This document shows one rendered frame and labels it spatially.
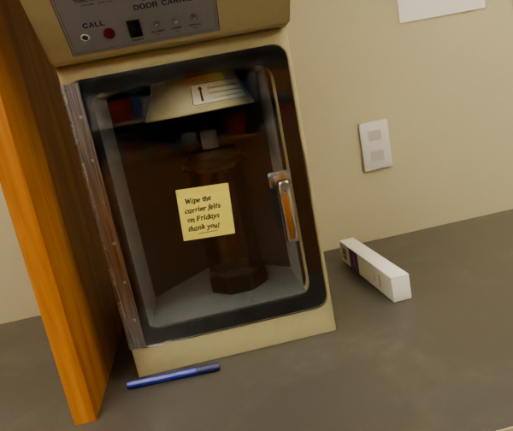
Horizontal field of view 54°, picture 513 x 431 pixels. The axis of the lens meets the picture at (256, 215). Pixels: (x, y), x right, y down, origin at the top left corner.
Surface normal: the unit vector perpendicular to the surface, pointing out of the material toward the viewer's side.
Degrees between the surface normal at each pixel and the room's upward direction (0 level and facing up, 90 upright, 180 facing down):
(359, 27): 90
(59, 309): 90
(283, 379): 0
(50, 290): 90
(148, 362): 90
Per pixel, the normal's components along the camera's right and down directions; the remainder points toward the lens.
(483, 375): -0.19, -0.96
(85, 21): 0.22, 0.82
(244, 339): 0.14, 0.20
